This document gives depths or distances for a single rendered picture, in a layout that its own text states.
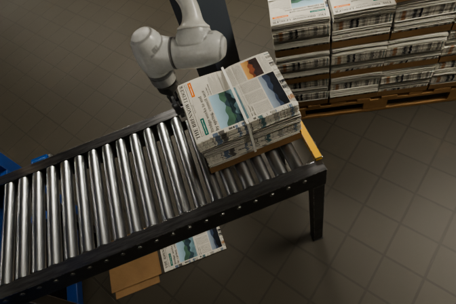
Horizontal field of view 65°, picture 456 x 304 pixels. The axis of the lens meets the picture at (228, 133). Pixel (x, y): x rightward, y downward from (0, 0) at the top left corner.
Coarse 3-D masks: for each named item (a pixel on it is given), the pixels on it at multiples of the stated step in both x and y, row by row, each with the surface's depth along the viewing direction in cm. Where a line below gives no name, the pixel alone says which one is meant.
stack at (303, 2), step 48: (288, 0) 182; (336, 0) 175; (384, 0) 168; (432, 0) 165; (288, 48) 188; (336, 48) 189; (384, 48) 188; (432, 48) 188; (336, 96) 220; (384, 96) 221
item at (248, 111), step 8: (216, 72) 137; (232, 72) 135; (224, 80) 134; (232, 80) 133; (224, 88) 132; (240, 88) 130; (232, 96) 129; (240, 96) 128; (232, 104) 127; (248, 104) 125; (240, 112) 124; (248, 112) 123; (240, 120) 122; (248, 120) 122; (240, 128) 122; (256, 128) 125; (248, 136) 128; (256, 136) 129; (248, 144) 132; (256, 144) 134; (248, 152) 136
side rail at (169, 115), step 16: (128, 128) 160; (144, 128) 159; (96, 144) 159; (112, 144) 160; (128, 144) 163; (144, 144) 167; (48, 160) 160; (64, 160) 158; (0, 176) 160; (16, 176) 158; (0, 192) 161
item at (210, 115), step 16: (192, 80) 136; (208, 80) 135; (192, 96) 132; (208, 96) 130; (224, 96) 129; (192, 112) 128; (208, 112) 126; (224, 112) 125; (192, 128) 124; (208, 128) 123; (224, 128) 121; (208, 144) 123; (224, 144) 126; (240, 144) 129; (208, 160) 131; (224, 160) 135
